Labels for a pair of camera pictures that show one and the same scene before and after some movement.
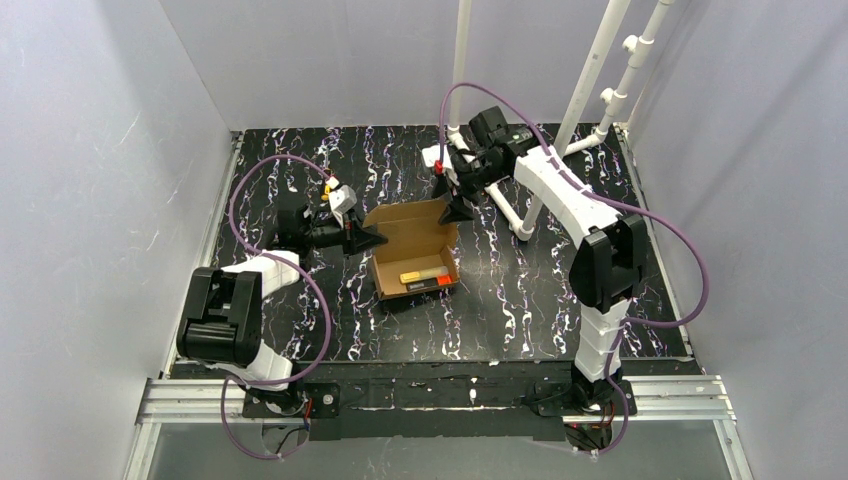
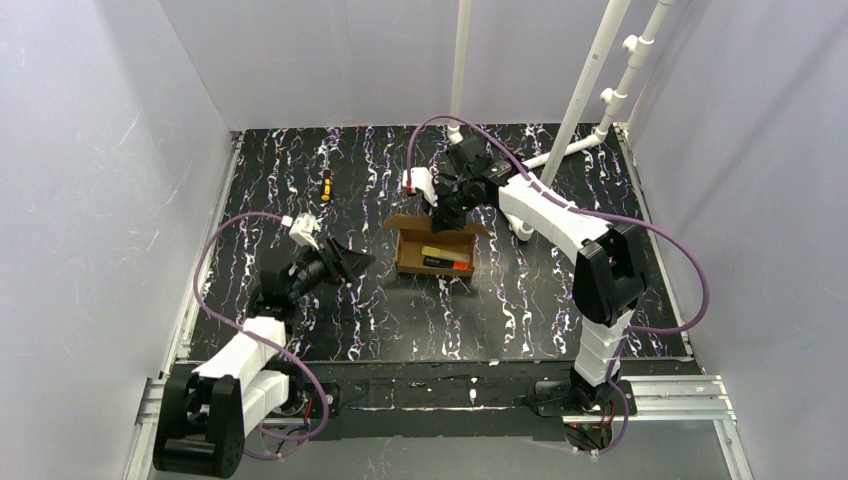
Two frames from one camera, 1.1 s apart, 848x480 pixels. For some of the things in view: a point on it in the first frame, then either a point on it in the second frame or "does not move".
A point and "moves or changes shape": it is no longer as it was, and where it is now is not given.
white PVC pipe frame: [639, 50] does not move
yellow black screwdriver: [327, 190] does not move
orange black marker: [442, 280] to [446, 263]
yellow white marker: [409, 277] to [444, 253]
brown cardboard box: [420, 253] moves or changes shape
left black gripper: [346, 232] to [334, 258]
